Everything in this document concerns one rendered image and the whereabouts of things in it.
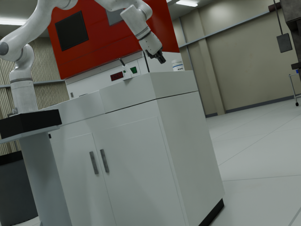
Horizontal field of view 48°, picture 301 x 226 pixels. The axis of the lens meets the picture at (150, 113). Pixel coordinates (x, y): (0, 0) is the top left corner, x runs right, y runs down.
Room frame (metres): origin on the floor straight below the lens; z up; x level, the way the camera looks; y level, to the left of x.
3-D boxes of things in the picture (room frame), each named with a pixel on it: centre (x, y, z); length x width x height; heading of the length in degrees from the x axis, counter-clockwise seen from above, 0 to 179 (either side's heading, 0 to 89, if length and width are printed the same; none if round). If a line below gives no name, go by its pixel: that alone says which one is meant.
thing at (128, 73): (2.20, 0.07, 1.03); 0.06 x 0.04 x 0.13; 150
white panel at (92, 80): (2.71, 0.29, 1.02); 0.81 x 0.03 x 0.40; 60
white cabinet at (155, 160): (2.28, 0.22, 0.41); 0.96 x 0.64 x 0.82; 60
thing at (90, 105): (2.13, 0.47, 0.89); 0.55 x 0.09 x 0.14; 60
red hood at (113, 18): (2.98, 0.13, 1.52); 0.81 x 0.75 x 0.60; 60
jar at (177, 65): (2.30, -0.26, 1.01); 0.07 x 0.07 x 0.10
